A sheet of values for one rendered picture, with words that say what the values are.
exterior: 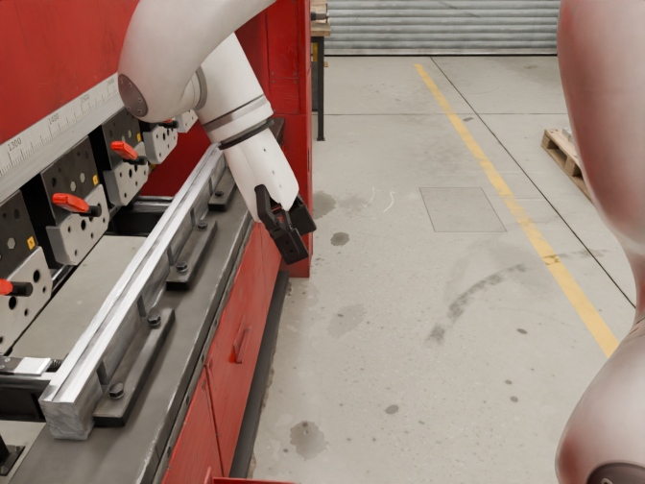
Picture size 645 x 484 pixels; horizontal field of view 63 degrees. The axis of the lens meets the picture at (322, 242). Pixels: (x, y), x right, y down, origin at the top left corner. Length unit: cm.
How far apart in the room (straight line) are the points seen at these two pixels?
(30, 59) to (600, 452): 77
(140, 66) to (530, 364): 218
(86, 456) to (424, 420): 143
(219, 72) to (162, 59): 10
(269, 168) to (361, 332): 192
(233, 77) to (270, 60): 175
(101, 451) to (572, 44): 91
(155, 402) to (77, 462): 16
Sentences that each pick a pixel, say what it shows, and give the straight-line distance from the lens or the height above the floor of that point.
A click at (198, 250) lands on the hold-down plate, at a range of 141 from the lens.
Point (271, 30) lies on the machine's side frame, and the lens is 236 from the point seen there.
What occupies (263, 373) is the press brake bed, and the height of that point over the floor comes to 5.
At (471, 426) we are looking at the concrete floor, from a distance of 219.
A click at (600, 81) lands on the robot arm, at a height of 156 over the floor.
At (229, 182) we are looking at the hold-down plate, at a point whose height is 90.
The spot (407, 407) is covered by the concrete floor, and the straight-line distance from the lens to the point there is 221.
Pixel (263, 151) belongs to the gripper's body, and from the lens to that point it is 63.
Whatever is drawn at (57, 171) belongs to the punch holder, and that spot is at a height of 133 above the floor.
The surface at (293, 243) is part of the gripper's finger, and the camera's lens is 64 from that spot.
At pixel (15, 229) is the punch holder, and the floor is 130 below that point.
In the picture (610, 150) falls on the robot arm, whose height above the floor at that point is 153.
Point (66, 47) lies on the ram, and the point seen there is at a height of 148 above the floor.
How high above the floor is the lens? 164
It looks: 31 degrees down
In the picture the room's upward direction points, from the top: straight up
